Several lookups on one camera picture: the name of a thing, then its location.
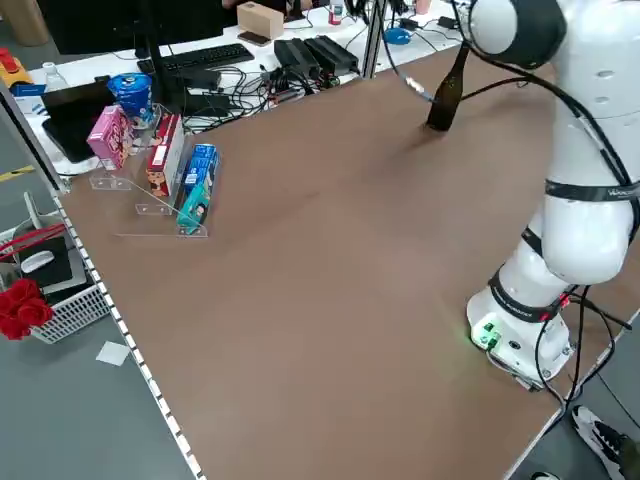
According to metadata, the dark glass wine bottle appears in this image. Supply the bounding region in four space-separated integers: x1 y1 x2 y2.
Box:
424 42 473 133

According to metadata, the clear water bottle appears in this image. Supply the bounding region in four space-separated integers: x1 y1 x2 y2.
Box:
41 61 69 94

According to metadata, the teal snack box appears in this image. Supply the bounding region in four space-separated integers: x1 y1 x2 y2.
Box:
175 181 217 237

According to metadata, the blue cookie box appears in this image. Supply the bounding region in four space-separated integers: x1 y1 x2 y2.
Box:
180 143 221 199

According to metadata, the clear acrylic stepped stand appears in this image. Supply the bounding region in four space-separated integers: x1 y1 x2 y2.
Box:
88 102 212 241

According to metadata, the red snack box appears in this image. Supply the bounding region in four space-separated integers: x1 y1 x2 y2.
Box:
145 113 186 198

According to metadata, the black power supply brick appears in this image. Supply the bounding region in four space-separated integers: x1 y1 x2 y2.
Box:
273 37 322 77
304 35 361 74

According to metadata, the dark smartphone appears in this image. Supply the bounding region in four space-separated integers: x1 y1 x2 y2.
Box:
236 30 274 48

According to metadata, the black keyboard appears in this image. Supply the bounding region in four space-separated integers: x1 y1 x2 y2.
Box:
136 43 256 77

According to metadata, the brown cardboard box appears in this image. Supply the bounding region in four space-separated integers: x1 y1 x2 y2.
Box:
235 0 286 39

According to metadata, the pink snack box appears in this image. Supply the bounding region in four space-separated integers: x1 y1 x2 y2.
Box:
85 105 136 172

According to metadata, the white paper sheet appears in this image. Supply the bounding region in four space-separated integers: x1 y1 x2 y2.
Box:
95 340 133 368

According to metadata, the white plastic basket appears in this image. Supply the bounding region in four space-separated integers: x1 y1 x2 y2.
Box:
0 224 114 346

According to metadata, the black mouse mat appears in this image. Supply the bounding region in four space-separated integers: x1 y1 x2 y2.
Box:
16 234 77 289

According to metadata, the black laptop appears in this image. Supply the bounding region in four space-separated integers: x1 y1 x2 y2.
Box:
40 79 119 164

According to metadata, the white computer mouse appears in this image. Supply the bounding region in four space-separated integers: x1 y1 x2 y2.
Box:
20 250 55 275

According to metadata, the red rose bouquet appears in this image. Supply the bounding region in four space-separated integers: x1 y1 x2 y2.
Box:
0 278 56 342

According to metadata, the black computer monitor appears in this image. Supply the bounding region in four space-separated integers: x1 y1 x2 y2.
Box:
37 0 224 87

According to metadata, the blue and white box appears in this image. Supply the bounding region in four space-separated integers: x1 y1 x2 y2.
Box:
9 81 49 117

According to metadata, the person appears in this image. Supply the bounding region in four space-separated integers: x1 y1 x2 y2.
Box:
529 404 640 480

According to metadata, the brown cardboard roll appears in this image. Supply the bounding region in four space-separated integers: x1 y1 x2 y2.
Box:
0 0 52 48

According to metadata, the aluminium frame post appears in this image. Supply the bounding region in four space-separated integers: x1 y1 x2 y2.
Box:
363 0 391 82
0 81 74 196

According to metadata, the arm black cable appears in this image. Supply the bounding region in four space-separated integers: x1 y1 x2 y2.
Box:
379 0 640 406

